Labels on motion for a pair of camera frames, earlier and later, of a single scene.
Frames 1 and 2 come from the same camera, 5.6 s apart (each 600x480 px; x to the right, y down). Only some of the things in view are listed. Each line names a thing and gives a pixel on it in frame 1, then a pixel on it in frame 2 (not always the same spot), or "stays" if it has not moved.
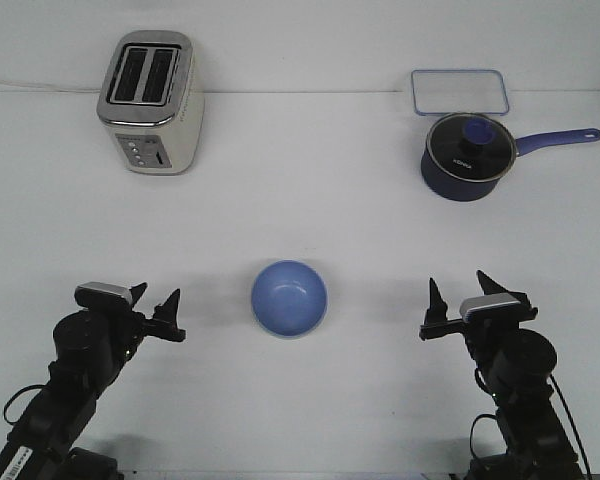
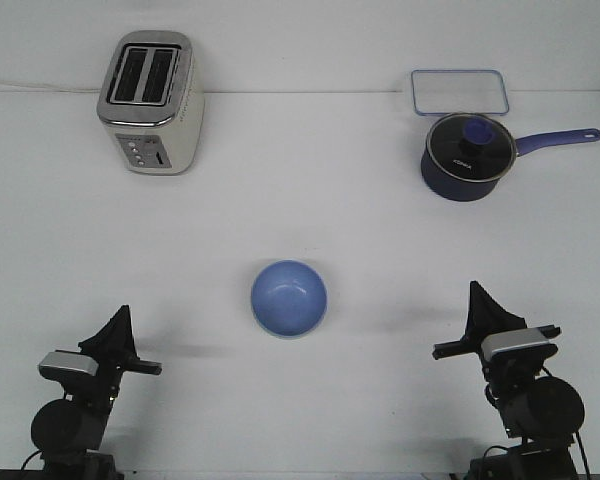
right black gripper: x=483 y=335 to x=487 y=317
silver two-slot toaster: x=152 y=101 stays
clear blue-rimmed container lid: x=466 y=92 stays
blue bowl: x=289 y=298 stays
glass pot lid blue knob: x=471 y=146 stays
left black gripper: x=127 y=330 to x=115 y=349
